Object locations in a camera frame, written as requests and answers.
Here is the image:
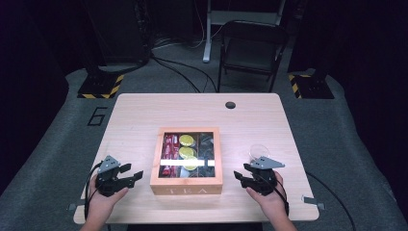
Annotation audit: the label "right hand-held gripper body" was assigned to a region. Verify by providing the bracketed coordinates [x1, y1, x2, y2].
[243, 155, 286, 196]

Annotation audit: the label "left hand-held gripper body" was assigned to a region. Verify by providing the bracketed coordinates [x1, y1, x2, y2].
[94, 155, 127, 198]

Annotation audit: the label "wooden tea box glass lid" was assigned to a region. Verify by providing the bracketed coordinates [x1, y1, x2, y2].
[149, 126, 224, 196]

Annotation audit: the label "person's left hand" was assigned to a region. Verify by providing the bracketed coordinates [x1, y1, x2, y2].
[86, 174, 130, 222]

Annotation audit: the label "person's right hand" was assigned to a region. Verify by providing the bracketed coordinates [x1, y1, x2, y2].
[245, 169, 291, 222]

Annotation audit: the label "clear glass cup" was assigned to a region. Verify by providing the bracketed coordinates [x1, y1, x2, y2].
[247, 143, 270, 162]

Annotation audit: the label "red tea packets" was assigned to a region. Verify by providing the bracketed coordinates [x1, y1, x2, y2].
[161, 133, 181, 177]

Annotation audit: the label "dark tea packets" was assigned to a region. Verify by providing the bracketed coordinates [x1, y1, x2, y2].
[197, 132, 216, 178]

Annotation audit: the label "yellow round capsule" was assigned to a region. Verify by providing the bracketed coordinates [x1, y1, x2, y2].
[178, 145, 196, 160]
[178, 134, 196, 147]
[182, 155, 200, 171]

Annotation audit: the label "black striped stand base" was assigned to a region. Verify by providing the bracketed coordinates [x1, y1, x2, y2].
[287, 68, 336, 100]
[76, 72, 125, 100]

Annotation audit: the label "black folding chair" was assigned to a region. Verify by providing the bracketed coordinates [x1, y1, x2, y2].
[217, 19, 290, 94]

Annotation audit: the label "dark cabinet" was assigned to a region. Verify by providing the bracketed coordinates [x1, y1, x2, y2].
[84, 0, 152, 65]

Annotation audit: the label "white metal stand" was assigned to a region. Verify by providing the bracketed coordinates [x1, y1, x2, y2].
[202, 0, 287, 64]

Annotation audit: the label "left hand-held gripper cable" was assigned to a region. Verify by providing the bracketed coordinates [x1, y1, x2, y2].
[83, 161, 104, 221]

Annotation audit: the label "hand-held gripper cable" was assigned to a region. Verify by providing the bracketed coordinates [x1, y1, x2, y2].
[270, 178, 291, 217]
[83, 161, 104, 221]

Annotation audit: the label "right hand-held gripper cable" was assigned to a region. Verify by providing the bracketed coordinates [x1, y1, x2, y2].
[270, 178, 291, 217]

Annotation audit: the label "grey table bracket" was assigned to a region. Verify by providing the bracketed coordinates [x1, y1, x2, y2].
[66, 197, 89, 213]
[301, 194, 326, 212]

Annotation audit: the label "black floor cable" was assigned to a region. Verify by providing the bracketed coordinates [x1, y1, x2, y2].
[152, 55, 219, 93]
[305, 171, 358, 231]
[150, 57, 202, 94]

